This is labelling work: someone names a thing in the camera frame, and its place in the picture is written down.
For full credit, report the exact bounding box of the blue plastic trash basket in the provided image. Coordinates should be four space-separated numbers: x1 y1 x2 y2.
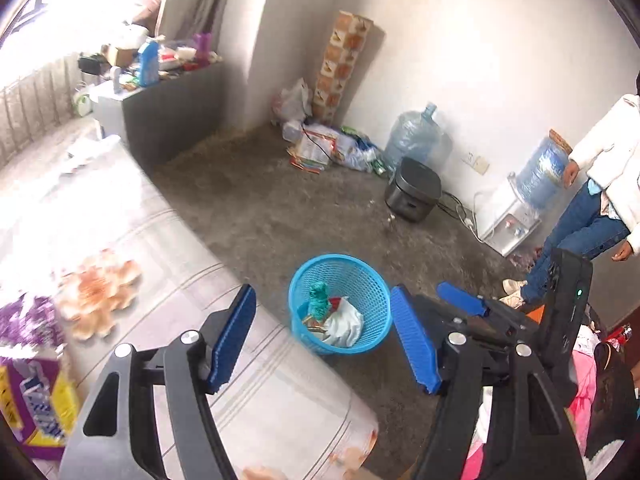
288 254 392 354

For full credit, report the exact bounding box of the floor trash pile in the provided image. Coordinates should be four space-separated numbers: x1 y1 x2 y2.
271 78 387 177

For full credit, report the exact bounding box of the purple food bag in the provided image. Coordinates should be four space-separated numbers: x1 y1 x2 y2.
1 294 80 462

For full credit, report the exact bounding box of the black rice cooker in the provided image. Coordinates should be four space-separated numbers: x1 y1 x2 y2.
384 157 442 223

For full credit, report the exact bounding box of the white tissue cloth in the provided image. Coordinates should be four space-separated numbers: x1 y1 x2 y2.
321 297 364 348

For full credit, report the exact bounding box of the white water dispenser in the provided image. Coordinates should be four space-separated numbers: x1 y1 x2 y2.
475 129 573 257

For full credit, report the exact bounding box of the red snack wrapper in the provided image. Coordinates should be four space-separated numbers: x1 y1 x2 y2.
329 297 342 312

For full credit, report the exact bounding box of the green plastic bag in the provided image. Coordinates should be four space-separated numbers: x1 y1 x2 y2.
303 281 331 323

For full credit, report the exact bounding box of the large water jug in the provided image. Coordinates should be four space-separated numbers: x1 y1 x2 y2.
383 102 442 174

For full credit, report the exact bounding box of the person in white jacket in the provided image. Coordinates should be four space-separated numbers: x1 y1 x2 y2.
500 93 639 309

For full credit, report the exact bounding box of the floral bed sheet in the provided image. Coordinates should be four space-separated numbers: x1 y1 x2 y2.
1 119 378 479

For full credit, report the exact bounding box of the dark grey cabinet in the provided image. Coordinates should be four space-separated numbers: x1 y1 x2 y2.
92 62 224 172

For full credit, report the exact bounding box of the metal window railing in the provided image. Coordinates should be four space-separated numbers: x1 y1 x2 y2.
1 52 82 168

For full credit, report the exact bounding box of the blue detergent bottle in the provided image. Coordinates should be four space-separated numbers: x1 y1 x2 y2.
138 38 160 88

